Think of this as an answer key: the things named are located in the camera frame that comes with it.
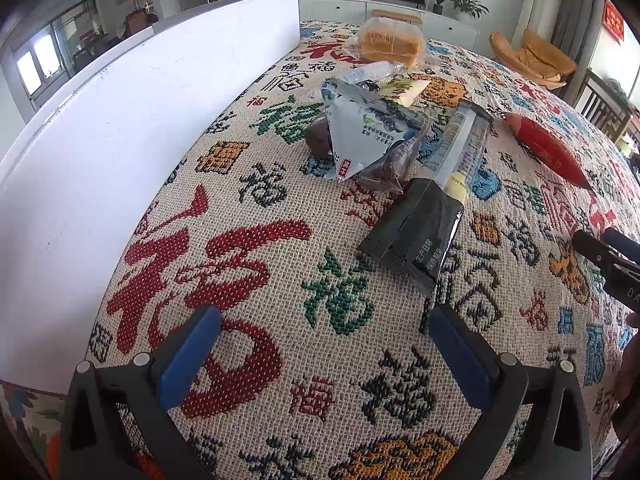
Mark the brown cake clear packet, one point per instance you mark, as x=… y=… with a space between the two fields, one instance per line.
x=317 y=137

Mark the orange lounge chair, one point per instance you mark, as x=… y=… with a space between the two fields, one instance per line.
x=540 y=57

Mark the small potted plant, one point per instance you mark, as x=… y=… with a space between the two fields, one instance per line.
x=438 y=2

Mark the large leafy potted plant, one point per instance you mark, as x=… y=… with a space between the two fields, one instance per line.
x=466 y=6

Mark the red snack packet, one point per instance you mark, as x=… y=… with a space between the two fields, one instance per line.
x=545 y=150

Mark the blue white triangular snack bag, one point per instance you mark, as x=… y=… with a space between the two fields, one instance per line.
x=360 y=130

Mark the dark wooden chair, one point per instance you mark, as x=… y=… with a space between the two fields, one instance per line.
x=600 y=110

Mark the printed blanket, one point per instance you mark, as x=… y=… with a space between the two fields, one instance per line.
x=325 y=400

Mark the white television cabinet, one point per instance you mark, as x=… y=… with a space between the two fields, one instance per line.
x=450 y=27

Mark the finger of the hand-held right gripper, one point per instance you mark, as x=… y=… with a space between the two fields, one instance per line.
x=622 y=242
x=592 y=247

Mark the red wall hanging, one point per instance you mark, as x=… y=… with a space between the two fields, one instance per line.
x=613 y=22

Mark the clear plastic snack packet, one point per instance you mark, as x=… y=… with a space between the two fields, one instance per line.
x=370 y=72

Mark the grey curtain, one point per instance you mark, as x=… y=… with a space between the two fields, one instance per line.
x=575 y=10

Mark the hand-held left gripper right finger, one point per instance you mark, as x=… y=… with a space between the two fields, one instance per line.
x=460 y=360

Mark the bread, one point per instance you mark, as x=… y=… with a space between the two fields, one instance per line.
x=390 y=42

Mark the yellow green snack packet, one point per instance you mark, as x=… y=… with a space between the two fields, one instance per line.
x=407 y=91

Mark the white board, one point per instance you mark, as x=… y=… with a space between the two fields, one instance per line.
x=125 y=135

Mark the window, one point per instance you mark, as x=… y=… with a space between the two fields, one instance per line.
x=50 y=50

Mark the person's right hand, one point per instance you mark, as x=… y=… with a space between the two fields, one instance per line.
x=630 y=370

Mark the long black clear snack packet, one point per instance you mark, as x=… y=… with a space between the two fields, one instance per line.
x=425 y=225

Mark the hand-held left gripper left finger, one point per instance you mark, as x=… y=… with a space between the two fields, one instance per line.
x=190 y=355

